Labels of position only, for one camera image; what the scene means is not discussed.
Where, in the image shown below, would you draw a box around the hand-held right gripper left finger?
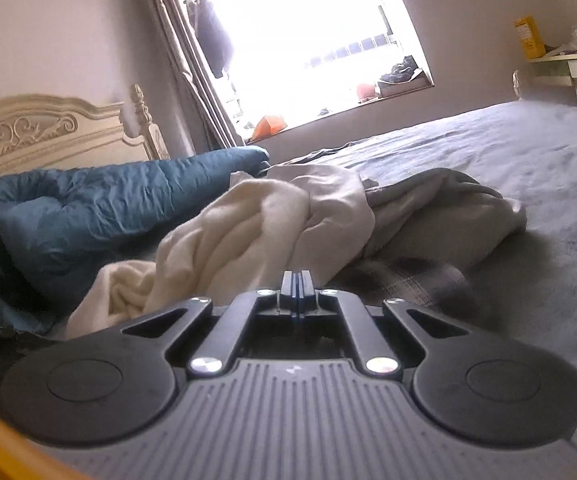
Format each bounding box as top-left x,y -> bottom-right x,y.
121,270 -> 298,379

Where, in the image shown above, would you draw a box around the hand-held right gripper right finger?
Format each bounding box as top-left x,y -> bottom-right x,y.
298,270 -> 472,379

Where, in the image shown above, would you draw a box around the beige garment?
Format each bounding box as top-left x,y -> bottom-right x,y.
267,162 -> 377,286

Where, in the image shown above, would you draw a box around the white fleece garment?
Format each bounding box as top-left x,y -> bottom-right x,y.
66,175 -> 314,341

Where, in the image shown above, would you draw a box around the dark plaid garment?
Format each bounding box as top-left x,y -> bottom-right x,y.
329,255 -> 474,322

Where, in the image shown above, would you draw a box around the grey garment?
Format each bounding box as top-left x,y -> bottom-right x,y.
363,167 -> 528,266

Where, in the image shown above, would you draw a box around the orange bag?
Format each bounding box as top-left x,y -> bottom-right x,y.
251,116 -> 288,140

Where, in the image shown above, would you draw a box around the teal duvet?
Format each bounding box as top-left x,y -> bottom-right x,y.
0,146 -> 272,337

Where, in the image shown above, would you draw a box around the beige curtain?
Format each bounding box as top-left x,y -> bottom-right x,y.
133,0 -> 246,153

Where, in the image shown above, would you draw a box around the dark shoes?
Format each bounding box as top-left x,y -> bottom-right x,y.
379,56 -> 422,85

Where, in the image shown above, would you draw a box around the grey bed blanket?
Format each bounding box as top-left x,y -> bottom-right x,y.
43,101 -> 577,461

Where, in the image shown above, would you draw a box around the bright window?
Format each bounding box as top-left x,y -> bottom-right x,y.
168,0 -> 435,133

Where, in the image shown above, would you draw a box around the large dark hanging garment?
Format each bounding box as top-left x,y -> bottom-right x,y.
186,0 -> 235,79

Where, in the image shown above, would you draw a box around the cream carved headboard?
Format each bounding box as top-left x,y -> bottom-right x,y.
0,84 -> 170,196

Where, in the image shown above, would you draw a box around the yellow box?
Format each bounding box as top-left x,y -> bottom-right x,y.
515,16 -> 547,59

